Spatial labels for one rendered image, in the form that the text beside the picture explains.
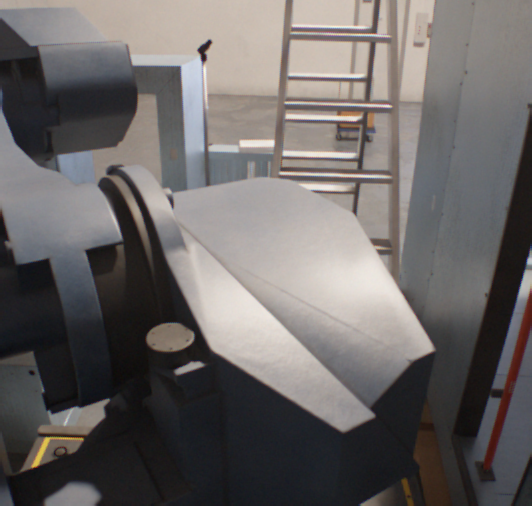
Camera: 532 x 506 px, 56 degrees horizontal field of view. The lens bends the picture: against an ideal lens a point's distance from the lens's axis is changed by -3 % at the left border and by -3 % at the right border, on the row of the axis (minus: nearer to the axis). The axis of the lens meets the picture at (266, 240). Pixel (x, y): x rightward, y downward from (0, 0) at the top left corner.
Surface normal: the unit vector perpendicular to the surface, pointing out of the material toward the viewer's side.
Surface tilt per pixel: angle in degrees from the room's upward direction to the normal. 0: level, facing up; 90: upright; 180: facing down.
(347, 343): 44
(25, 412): 90
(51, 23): 40
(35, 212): 13
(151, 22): 90
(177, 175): 90
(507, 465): 0
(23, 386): 90
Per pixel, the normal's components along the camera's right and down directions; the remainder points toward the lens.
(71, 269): 0.39, -0.33
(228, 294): 0.23, -0.66
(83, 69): 0.47, -0.07
